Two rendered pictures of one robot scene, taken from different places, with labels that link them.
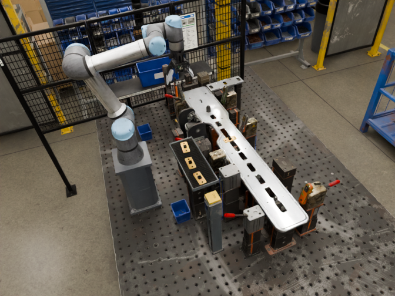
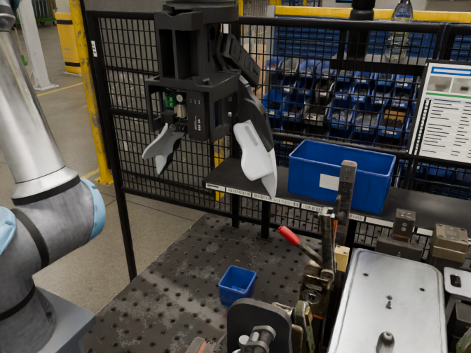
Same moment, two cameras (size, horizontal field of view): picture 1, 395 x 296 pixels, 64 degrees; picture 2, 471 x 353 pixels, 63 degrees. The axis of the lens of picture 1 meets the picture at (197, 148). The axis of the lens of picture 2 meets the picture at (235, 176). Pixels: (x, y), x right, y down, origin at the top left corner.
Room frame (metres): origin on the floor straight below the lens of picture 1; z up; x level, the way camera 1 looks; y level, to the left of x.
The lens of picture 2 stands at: (1.24, -0.23, 1.66)
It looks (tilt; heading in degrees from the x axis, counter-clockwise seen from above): 27 degrees down; 42
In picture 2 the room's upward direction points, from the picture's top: straight up
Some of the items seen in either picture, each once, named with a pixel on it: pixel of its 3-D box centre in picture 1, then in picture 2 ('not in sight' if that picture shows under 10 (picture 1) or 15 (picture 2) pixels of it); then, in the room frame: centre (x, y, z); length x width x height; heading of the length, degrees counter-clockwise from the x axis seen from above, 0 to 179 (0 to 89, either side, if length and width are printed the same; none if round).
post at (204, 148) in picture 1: (206, 170); not in sight; (1.34, -0.04, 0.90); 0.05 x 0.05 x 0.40; 18
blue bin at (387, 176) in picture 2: (157, 71); (339, 174); (2.29, 0.26, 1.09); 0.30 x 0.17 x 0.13; 104
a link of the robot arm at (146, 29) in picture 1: (154, 33); not in sight; (1.48, 0.15, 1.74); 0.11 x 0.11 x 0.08; 7
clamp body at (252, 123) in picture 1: (248, 140); not in sight; (1.61, -0.36, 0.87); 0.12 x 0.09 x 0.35; 108
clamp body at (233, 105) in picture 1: (230, 112); not in sight; (1.95, -0.28, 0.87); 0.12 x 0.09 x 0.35; 108
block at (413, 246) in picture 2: (191, 100); (390, 283); (2.20, 0.01, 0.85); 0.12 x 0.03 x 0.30; 108
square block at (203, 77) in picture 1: (204, 93); (435, 284); (2.24, -0.10, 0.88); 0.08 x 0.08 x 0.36; 18
